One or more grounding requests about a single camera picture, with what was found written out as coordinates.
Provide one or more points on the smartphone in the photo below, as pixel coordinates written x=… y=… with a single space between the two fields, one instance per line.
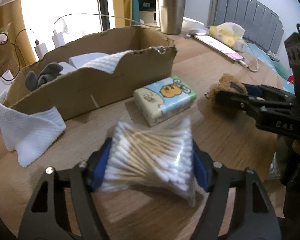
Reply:
x=220 y=46

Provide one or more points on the steel tumbler with black lid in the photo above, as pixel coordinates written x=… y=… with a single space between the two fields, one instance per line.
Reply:
x=171 y=10

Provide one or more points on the white paper towel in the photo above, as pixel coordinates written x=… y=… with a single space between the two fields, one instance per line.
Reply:
x=97 y=61
x=27 y=135

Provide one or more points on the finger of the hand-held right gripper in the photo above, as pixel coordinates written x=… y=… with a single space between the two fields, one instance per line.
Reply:
x=230 y=98
x=255 y=90

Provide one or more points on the teal curtain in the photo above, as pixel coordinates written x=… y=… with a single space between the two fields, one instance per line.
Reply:
x=135 y=2

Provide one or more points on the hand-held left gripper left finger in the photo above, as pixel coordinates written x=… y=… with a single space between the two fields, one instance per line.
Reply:
x=102 y=165

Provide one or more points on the yellow tissue pack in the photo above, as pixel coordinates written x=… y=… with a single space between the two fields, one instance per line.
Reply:
x=226 y=33

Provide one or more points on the grey plush toy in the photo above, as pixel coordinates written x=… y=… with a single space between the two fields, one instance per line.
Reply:
x=45 y=73

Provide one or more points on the cartoon print tissue pack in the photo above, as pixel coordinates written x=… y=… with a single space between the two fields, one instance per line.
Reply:
x=162 y=100

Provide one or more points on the small white desk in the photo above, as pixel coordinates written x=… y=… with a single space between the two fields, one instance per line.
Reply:
x=147 y=16

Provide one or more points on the brown cardboard box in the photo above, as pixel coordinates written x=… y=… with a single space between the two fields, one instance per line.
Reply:
x=77 y=92

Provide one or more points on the grey bed headboard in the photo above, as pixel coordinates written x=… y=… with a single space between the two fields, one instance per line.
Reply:
x=250 y=15

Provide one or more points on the blue printed blanket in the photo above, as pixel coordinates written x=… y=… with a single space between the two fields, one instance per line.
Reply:
x=272 y=70

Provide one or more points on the white charger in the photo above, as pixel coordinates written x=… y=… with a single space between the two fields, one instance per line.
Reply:
x=58 y=38
x=40 y=52

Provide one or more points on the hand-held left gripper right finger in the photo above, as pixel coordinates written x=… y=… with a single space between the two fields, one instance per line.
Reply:
x=201 y=166

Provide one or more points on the clear bag of cotton swabs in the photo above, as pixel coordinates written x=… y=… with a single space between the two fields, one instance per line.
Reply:
x=150 y=155

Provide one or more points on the yellow curtain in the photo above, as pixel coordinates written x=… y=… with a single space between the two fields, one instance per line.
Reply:
x=17 y=30
x=120 y=2

